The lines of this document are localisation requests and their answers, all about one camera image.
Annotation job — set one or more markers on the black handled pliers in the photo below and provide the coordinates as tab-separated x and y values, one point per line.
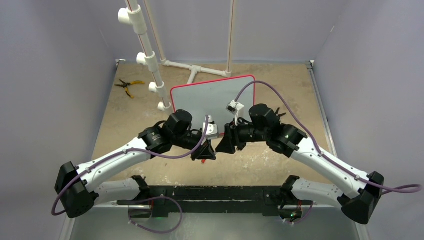
278	114

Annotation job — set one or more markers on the yellow black needle-nose pliers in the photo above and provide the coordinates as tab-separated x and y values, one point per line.
125	85

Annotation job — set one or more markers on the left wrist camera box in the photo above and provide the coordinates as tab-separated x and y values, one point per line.
212	130

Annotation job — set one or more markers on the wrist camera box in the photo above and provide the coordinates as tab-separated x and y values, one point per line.
237	109
212	130

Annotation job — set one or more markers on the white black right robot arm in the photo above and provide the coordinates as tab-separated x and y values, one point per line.
352	190

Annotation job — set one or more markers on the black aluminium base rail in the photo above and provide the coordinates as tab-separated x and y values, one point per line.
268	201

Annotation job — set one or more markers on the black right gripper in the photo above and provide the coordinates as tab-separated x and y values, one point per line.
231	138

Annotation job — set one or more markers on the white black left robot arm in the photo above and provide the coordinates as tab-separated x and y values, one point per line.
81	187

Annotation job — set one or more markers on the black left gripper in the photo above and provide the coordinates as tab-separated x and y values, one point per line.
205	151

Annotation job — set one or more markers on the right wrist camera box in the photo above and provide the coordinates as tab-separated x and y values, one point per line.
237	109

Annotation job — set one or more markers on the pink-rimmed whiteboard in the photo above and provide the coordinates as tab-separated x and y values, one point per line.
209	98

